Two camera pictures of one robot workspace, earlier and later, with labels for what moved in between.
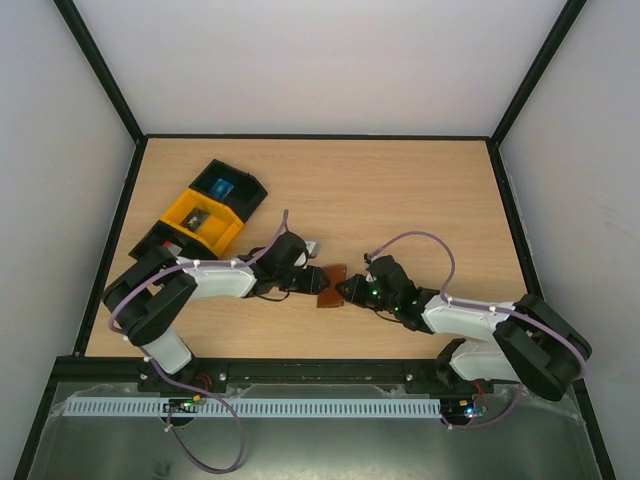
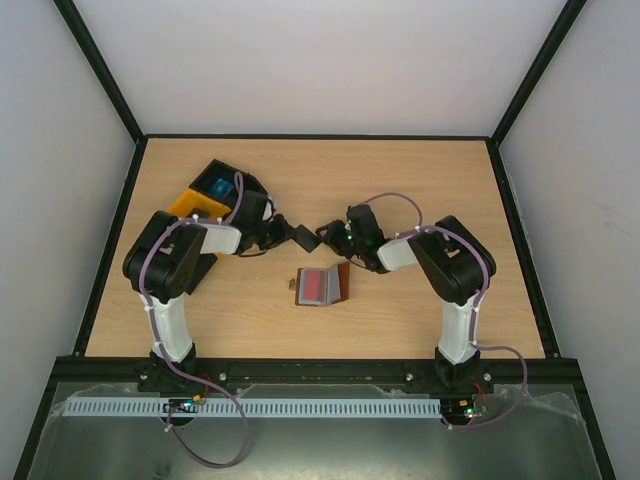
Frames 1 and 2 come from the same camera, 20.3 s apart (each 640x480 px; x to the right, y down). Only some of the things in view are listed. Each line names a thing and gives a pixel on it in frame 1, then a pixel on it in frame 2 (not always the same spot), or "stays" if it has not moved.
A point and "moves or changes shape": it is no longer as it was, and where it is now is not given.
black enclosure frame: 185,372 stays
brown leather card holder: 331,297 moves or changes shape
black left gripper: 311,284 to 283,233
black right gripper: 358,290 to 335,235
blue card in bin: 222,188 stays
